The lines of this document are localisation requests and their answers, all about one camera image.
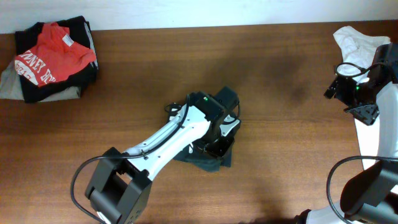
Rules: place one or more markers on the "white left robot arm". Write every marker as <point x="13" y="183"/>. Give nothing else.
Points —
<point x="200" y="132"/>

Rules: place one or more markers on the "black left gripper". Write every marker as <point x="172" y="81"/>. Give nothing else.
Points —
<point x="218" y="150"/>

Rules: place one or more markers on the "grey folded garment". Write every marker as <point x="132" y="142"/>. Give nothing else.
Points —
<point x="11" y="88"/>

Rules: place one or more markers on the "red printed t-shirt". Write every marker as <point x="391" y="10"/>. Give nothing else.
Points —
<point x="54" y="58"/>

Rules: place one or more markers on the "black folded garment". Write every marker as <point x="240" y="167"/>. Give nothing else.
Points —
<point x="80" y="32"/>

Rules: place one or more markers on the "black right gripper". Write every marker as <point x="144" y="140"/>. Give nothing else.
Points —
<point x="347" y="84"/>

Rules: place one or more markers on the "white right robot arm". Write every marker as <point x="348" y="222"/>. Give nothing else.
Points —
<point x="368" y="196"/>

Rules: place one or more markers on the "white crumpled garment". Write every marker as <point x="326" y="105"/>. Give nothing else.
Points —
<point x="357" y="56"/>

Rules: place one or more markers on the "dark green t-shirt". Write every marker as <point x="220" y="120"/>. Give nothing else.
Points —
<point x="188" y="155"/>

